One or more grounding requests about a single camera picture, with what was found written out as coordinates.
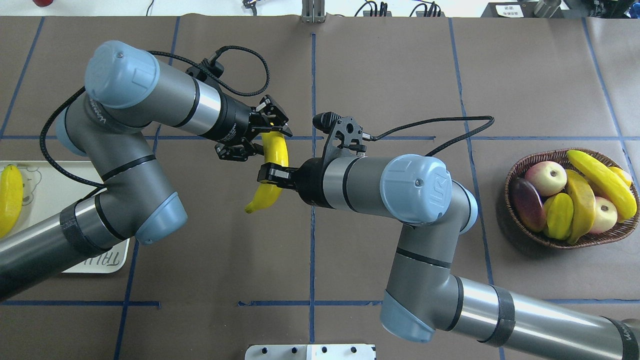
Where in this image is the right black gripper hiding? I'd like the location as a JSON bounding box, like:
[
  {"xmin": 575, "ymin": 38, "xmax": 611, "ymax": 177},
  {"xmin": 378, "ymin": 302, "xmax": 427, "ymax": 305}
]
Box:
[{"xmin": 257, "ymin": 159, "xmax": 329, "ymax": 208}]

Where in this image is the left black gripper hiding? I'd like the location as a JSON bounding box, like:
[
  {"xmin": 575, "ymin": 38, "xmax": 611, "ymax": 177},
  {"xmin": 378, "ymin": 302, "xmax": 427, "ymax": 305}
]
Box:
[{"xmin": 205, "ymin": 95, "xmax": 293, "ymax": 162}]

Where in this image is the yellow banana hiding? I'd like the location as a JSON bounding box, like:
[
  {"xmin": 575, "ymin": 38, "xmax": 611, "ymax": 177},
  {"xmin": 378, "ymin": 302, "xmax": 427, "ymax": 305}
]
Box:
[
  {"xmin": 566, "ymin": 149, "xmax": 638, "ymax": 223},
  {"xmin": 0, "ymin": 164, "xmax": 24, "ymax": 237},
  {"xmin": 244, "ymin": 131, "xmax": 290, "ymax": 214}
]

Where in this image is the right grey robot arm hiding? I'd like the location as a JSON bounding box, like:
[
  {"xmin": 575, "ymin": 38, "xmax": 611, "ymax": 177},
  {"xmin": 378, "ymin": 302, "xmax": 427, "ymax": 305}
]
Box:
[{"xmin": 257, "ymin": 153, "xmax": 639, "ymax": 360}]

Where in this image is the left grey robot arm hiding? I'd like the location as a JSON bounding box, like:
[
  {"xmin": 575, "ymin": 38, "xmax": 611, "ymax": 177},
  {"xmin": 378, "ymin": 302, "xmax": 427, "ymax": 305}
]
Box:
[{"xmin": 0, "ymin": 40, "xmax": 292, "ymax": 301}]

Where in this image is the brown wicker basket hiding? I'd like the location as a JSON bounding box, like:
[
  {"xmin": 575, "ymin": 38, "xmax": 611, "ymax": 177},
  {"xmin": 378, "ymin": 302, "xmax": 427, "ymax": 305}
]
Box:
[{"xmin": 500, "ymin": 148, "xmax": 639, "ymax": 249}]

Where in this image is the white bear tray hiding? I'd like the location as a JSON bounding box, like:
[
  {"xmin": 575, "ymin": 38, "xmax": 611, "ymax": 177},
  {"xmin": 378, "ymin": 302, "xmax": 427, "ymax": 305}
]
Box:
[{"xmin": 1, "ymin": 161, "xmax": 130, "ymax": 274}]

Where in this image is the dark red mango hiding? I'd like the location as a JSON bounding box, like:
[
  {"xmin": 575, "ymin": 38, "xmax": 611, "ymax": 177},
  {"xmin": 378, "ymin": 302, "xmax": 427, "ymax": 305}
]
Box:
[{"xmin": 509, "ymin": 177, "xmax": 546, "ymax": 233}]

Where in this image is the red cylinder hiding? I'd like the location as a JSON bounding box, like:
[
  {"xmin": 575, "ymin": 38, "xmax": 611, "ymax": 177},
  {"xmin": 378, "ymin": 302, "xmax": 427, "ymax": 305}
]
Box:
[{"xmin": 32, "ymin": 0, "xmax": 54, "ymax": 7}]

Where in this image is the red yellow peach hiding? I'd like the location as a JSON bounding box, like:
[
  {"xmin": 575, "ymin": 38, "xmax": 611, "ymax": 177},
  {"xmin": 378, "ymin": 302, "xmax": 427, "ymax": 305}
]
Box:
[{"xmin": 525, "ymin": 161, "xmax": 568, "ymax": 198}]

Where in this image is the yellow starfruit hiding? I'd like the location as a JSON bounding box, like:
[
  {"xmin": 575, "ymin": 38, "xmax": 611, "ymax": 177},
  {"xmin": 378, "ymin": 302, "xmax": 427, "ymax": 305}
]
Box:
[{"xmin": 542, "ymin": 193, "xmax": 574, "ymax": 240}]

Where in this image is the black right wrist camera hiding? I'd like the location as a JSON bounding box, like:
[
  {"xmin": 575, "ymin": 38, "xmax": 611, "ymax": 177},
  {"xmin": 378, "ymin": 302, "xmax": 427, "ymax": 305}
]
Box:
[{"xmin": 312, "ymin": 111, "xmax": 367, "ymax": 166}]

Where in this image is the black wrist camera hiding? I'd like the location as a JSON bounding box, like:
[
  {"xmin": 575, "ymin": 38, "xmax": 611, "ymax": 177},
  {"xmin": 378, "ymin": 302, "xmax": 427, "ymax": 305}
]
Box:
[
  {"xmin": 312, "ymin": 111, "xmax": 367, "ymax": 166},
  {"xmin": 185, "ymin": 58, "xmax": 225, "ymax": 87}
]

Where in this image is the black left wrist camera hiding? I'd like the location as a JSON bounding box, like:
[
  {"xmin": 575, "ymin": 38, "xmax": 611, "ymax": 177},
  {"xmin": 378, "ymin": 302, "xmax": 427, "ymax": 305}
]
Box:
[{"xmin": 185, "ymin": 58, "xmax": 225, "ymax": 87}]

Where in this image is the aluminium frame post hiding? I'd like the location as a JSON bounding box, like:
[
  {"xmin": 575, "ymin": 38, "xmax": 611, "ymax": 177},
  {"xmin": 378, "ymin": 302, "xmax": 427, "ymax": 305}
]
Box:
[{"xmin": 301, "ymin": 0, "xmax": 327, "ymax": 24}]

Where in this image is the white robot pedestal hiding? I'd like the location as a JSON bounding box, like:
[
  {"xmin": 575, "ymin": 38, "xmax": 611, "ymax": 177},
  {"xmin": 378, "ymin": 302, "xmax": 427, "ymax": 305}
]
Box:
[{"xmin": 244, "ymin": 343, "xmax": 378, "ymax": 360}]

